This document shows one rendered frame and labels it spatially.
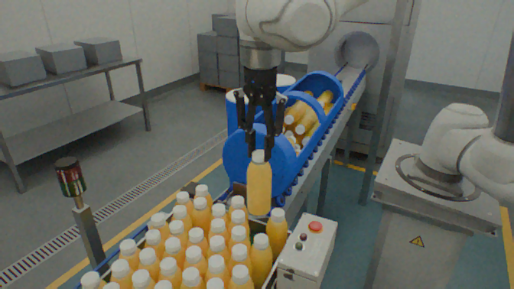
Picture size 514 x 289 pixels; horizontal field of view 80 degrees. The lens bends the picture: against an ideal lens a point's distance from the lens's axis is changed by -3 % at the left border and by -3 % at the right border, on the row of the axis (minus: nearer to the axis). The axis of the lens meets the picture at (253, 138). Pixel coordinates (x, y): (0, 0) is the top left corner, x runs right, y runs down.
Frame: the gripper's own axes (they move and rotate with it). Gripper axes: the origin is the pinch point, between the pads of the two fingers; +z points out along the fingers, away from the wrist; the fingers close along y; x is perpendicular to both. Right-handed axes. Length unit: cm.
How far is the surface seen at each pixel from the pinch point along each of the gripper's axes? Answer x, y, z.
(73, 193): 22, 47, 15
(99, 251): 20, 47, 41
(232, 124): -93, 63, 45
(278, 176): -24.2, 4.0, 25.0
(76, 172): 20, 46, 9
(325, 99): -97, 6, 20
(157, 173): -125, 168, 132
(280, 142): -25.8, 4.3, 12.3
